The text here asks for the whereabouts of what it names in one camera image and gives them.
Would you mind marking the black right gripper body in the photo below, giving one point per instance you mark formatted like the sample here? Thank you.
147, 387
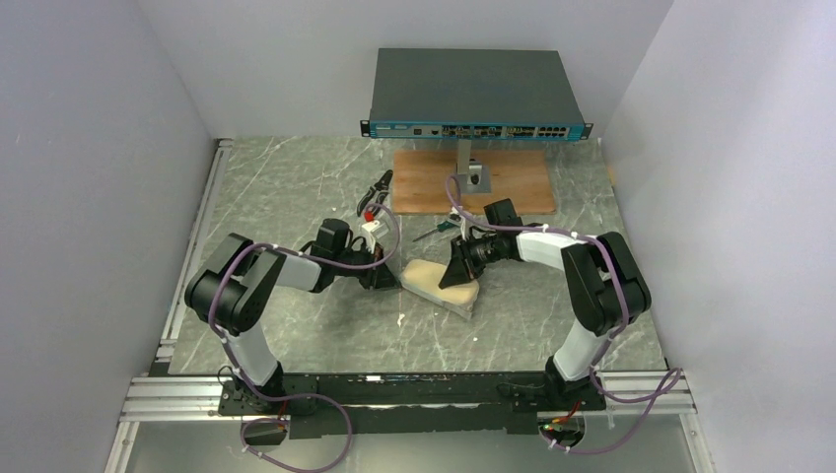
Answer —
461, 254

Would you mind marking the aluminium front frame rail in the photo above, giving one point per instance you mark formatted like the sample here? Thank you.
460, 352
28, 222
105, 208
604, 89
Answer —
172, 424

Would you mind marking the green handled screwdriver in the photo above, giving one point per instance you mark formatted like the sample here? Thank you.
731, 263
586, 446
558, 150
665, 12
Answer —
437, 229

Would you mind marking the grey network switch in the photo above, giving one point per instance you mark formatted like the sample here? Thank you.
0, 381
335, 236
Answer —
473, 94

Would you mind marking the white aluminium table rail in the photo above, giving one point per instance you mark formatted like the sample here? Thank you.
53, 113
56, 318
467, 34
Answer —
198, 234

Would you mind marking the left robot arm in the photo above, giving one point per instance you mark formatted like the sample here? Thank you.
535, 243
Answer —
231, 289

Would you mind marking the beige umbrella case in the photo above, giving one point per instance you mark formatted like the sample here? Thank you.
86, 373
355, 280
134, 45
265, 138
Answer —
422, 278

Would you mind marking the grey metal stand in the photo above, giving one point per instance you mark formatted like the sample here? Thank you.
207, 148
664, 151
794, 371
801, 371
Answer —
472, 176

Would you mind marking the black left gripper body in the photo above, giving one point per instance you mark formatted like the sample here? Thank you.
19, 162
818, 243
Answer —
382, 277

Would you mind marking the black pliers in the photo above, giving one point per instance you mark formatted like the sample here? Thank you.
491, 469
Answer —
371, 202

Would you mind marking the wooden board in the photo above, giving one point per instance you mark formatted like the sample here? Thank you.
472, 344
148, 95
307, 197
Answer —
420, 181

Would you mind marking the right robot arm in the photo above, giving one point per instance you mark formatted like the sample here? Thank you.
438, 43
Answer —
606, 287

